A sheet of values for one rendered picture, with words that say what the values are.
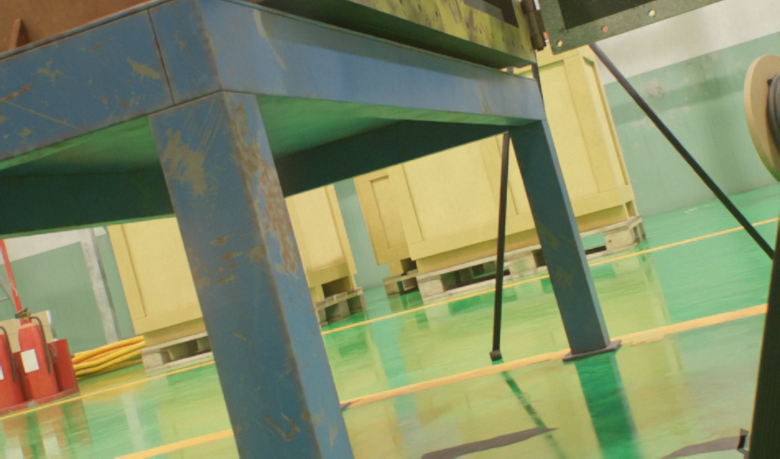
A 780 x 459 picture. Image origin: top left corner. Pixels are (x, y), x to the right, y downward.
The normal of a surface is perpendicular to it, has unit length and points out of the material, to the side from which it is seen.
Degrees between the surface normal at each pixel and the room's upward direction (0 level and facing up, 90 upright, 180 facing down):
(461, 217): 90
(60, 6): 90
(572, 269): 90
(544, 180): 90
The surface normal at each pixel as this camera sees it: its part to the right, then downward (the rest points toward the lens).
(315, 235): 0.90, -0.26
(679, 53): -0.29, 0.04
